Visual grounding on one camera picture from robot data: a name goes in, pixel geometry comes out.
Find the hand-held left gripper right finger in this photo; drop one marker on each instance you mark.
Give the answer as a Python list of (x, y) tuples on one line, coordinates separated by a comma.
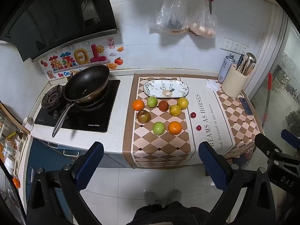
[(212, 166)]

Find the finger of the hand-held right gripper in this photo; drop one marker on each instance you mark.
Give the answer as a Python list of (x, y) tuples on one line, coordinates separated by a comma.
[(290, 136), (264, 143)]

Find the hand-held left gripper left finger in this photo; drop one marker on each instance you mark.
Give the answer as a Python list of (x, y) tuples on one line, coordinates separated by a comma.
[(90, 166)]

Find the orange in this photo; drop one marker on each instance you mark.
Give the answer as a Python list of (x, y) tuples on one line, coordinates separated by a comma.
[(138, 104), (175, 127)]

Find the yellow apple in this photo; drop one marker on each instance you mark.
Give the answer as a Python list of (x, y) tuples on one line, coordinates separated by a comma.
[(182, 103), (175, 110)]

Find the brown green apple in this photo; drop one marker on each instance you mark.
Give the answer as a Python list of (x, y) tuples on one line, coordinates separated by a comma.
[(143, 116)]

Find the reddish brown round fruit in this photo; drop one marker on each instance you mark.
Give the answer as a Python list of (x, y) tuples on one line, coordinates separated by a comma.
[(163, 105)]

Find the floral oval plate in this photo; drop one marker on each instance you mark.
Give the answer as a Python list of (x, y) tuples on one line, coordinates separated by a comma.
[(166, 89)]

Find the small red cherry tomato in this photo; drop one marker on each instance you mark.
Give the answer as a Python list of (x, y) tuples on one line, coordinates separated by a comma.
[(193, 115), (198, 128)]

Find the dark blue flat case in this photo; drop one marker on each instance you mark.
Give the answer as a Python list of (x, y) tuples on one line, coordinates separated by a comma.
[(246, 106)]

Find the person's grey slipper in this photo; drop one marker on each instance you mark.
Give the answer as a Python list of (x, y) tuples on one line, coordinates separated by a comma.
[(175, 195), (150, 197)]

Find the black glass gas stove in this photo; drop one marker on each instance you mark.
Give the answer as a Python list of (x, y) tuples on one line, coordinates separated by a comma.
[(93, 119)]

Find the blue kitchen cabinet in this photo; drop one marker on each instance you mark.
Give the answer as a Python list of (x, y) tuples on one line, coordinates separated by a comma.
[(39, 154)]

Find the checkered brown table mat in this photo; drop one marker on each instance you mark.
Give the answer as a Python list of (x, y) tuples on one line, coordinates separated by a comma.
[(215, 112)]

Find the person's dark trousers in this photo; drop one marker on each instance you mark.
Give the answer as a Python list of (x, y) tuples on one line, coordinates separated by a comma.
[(171, 214)]

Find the beige utensil holder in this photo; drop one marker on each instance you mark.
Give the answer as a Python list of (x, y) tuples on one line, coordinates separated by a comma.
[(234, 84)]

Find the small orange ball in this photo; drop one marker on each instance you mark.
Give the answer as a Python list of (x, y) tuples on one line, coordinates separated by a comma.
[(16, 182)]

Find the white cup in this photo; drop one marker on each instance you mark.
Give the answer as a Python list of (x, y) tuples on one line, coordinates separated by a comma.
[(27, 123)]

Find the bundle of chopsticks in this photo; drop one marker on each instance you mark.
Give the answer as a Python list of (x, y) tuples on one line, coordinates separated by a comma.
[(246, 69)]

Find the white tissue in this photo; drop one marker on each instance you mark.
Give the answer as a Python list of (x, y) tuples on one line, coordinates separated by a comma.
[(213, 84)]

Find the frosted glass door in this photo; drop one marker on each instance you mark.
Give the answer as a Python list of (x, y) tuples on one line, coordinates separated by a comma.
[(286, 58)]

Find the black gas burner grate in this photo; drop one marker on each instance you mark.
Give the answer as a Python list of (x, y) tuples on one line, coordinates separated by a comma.
[(52, 97)]

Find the cluttered wooden shelf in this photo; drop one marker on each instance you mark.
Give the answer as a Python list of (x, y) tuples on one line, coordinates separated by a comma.
[(11, 136)]

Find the metal ladle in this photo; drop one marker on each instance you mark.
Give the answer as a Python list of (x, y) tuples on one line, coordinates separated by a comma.
[(250, 59)]

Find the grey spray can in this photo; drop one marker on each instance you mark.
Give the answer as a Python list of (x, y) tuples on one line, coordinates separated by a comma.
[(225, 68)]

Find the clear plastic bag of eggs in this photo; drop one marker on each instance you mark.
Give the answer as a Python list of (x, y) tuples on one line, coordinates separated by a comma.
[(202, 27)]

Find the black range hood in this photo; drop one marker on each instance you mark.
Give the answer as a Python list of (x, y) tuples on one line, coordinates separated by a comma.
[(58, 16)]

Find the white wall socket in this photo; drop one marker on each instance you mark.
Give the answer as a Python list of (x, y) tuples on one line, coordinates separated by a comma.
[(226, 44), (236, 46), (244, 49)]

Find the colourful wall sticker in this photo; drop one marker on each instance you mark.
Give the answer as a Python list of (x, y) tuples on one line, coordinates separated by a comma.
[(82, 56)]

